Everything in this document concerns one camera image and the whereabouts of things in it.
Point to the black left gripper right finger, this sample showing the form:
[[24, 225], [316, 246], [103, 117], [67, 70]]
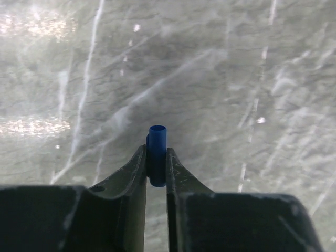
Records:
[[200, 219]]

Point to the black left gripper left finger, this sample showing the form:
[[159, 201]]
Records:
[[106, 217]]

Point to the blue marker cap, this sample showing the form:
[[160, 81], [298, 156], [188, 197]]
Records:
[[156, 154]]

